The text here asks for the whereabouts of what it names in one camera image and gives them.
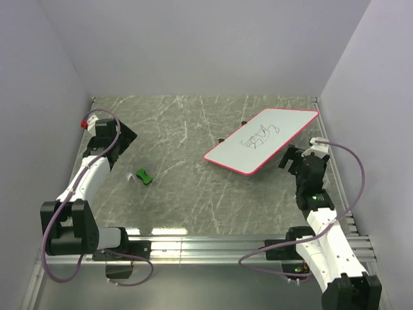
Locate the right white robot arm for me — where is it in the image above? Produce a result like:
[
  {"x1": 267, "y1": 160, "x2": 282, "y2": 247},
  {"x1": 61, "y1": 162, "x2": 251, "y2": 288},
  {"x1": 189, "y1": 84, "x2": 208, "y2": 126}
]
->
[{"x1": 279, "y1": 143, "x2": 382, "y2": 309}]

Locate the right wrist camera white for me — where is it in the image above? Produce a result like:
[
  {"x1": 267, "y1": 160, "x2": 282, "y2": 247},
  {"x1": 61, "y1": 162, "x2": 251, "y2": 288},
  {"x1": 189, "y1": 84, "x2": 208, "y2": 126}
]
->
[{"x1": 305, "y1": 137, "x2": 329, "y2": 158}]

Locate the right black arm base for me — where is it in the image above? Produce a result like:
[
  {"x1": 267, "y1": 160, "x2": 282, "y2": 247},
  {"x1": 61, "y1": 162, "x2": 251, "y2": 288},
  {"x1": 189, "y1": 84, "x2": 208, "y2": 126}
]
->
[{"x1": 265, "y1": 246, "x2": 312, "y2": 282}]

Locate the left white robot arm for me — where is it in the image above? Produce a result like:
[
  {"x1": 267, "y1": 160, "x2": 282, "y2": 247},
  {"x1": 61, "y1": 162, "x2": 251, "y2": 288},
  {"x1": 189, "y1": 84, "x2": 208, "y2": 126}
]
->
[{"x1": 40, "y1": 115, "x2": 137, "y2": 260}]

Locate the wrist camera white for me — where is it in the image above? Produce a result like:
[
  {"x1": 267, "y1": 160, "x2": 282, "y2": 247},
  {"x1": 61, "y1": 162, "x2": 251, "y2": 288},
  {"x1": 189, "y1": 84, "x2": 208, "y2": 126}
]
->
[
  {"x1": 80, "y1": 114, "x2": 99, "y2": 136},
  {"x1": 305, "y1": 137, "x2": 329, "y2": 158}
]

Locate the pink framed whiteboard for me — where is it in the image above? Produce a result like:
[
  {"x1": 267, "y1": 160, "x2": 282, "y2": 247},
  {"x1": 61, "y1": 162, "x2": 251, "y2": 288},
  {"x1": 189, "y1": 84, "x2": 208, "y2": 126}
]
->
[{"x1": 204, "y1": 108, "x2": 319, "y2": 176}]

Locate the aluminium mounting rail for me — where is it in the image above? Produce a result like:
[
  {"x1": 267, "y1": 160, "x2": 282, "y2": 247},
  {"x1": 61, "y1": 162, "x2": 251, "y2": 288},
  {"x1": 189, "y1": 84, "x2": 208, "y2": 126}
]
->
[{"x1": 46, "y1": 235, "x2": 377, "y2": 266}]

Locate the green whiteboard eraser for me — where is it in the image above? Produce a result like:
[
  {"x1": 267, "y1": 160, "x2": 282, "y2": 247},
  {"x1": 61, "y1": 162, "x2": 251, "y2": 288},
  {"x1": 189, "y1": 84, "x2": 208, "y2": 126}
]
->
[{"x1": 136, "y1": 169, "x2": 152, "y2": 185}]

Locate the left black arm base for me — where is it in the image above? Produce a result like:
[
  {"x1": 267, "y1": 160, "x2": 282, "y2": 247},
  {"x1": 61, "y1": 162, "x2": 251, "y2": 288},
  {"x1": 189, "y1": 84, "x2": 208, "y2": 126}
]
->
[{"x1": 91, "y1": 240, "x2": 152, "y2": 282}]

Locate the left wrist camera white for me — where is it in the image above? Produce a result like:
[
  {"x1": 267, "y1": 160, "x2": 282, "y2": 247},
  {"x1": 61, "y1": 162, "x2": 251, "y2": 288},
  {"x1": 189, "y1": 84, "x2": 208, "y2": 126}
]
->
[{"x1": 80, "y1": 114, "x2": 99, "y2": 136}]

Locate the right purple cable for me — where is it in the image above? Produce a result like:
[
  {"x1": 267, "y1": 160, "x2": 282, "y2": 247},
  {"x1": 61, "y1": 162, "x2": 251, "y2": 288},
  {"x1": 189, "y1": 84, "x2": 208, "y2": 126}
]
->
[{"x1": 238, "y1": 139, "x2": 367, "y2": 282}]

